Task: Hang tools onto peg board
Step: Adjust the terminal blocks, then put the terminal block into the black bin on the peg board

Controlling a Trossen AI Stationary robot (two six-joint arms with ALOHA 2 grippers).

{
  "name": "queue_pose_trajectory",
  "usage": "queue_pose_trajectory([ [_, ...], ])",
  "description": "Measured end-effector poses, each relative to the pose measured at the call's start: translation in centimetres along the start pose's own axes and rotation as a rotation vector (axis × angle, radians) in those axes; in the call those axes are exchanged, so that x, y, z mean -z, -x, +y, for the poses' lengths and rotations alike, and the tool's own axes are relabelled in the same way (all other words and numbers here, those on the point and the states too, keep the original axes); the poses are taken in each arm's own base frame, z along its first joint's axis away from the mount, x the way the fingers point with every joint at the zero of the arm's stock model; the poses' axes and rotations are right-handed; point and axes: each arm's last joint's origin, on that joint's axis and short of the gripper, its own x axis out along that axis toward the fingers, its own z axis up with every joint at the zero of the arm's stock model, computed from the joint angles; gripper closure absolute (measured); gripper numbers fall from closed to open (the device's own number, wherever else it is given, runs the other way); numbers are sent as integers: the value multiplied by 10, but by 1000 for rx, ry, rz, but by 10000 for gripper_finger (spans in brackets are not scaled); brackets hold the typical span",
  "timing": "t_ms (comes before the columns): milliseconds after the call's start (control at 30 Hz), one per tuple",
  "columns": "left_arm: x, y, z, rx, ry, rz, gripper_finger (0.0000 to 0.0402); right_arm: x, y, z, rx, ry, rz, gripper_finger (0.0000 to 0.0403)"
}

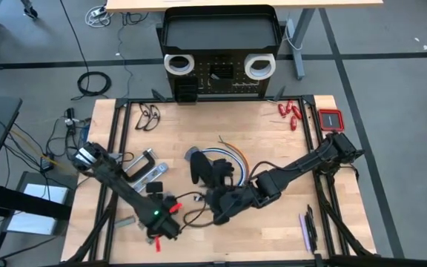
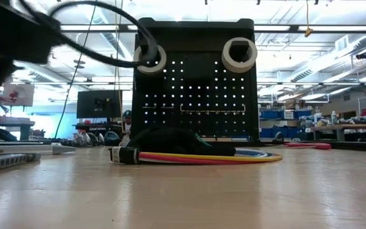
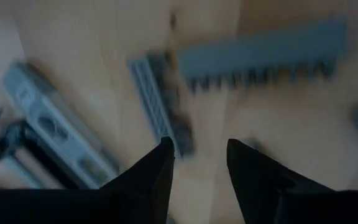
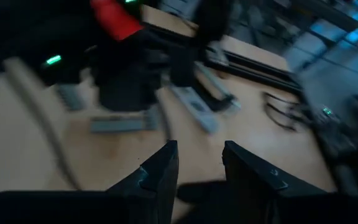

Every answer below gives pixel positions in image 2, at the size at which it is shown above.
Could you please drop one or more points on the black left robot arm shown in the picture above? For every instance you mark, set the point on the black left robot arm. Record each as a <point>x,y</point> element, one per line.
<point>5,31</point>

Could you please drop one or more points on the black peg board stand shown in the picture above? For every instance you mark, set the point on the black peg board stand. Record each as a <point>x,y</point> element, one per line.
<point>195,35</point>

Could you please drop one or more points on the black work glove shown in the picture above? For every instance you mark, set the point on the black work glove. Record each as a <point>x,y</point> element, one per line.
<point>164,140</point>

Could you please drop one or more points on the white tape roll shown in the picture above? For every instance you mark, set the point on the white tape roll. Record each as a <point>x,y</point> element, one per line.
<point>162,63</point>
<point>238,67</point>

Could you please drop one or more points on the cluttered wooden table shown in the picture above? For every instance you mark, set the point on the cluttered wooden table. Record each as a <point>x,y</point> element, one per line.
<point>345,127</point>

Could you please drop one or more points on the black aluminium table frame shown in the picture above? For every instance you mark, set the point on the black aluminium table frame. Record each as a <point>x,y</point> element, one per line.
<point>361,145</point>

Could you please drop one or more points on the wooden workbench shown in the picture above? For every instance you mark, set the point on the wooden workbench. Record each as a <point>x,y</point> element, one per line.
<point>11,121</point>

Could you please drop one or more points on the white poster board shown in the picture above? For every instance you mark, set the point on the white poster board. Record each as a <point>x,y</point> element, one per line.
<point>24,95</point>

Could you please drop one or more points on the black glove with grey cuff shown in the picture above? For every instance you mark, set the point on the black glove with grey cuff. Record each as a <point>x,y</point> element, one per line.
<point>221,150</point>

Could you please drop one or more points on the grey bit holder strip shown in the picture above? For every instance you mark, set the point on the grey bit holder strip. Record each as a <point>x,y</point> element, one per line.
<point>2,162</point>

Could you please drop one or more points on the black overhead beam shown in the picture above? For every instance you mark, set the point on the black overhead beam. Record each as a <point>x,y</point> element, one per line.
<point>281,28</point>

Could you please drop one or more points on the blue bin shelving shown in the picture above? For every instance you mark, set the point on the blue bin shelving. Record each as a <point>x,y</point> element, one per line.
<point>268,114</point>

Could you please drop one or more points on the black monitor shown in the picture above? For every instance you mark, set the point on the black monitor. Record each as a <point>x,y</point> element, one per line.
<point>87,105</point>

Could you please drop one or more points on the person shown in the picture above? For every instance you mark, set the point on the person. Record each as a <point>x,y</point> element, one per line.
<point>127,125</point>

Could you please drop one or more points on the black ceiling camera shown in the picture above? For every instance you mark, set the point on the black ceiling camera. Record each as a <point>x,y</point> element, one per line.
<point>363,55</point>

